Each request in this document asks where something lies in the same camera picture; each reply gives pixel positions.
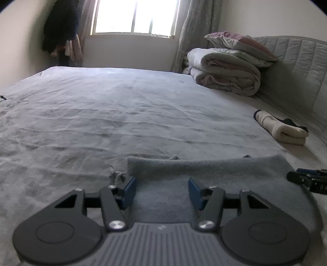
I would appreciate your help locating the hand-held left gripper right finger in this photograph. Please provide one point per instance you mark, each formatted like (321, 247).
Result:
(195, 191)

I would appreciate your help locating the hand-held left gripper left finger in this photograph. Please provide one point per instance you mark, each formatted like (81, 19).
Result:
(129, 191)

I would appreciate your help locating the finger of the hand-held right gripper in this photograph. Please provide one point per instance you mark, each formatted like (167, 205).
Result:
(304, 170)
(297, 177)

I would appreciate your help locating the grey knit sweater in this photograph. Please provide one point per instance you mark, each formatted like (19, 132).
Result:
(230, 174)

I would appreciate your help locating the dark folded socks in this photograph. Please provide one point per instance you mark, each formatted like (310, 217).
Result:
(288, 122)

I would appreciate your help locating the bed with grey sheet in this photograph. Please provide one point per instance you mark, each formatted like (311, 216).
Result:
(115, 102)

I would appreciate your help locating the grey padded headboard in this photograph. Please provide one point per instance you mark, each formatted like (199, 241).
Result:
(301, 71)

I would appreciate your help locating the folded grey pink quilt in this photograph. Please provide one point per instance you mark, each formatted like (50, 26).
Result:
(224, 76)

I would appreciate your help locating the grey cloth bundle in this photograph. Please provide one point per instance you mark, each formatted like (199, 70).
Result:
(187, 66)

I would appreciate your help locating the grey pink pillow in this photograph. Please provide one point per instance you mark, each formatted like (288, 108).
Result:
(242, 43)

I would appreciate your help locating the pink hanging garment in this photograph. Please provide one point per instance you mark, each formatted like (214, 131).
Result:
(74, 48)

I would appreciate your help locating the grey patterned curtain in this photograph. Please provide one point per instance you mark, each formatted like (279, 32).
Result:
(196, 30)

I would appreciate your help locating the window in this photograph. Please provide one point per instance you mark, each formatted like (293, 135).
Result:
(132, 15)

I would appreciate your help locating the pale pink curtain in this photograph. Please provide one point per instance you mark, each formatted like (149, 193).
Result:
(88, 15)

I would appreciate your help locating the dark hanging jacket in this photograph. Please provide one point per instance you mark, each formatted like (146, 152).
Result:
(61, 23)

